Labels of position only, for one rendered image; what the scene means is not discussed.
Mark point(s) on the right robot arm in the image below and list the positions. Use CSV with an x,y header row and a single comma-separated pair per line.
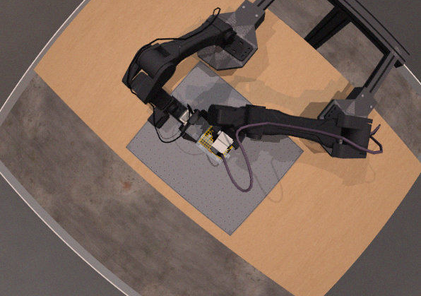
x,y
160,68

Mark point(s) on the yellow plate with black holes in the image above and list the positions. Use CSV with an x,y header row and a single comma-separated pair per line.
x,y
209,131

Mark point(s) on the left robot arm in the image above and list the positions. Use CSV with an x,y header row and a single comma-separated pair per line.
x,y
322,131

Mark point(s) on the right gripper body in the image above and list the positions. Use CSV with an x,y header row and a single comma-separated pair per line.
x,y
185,116

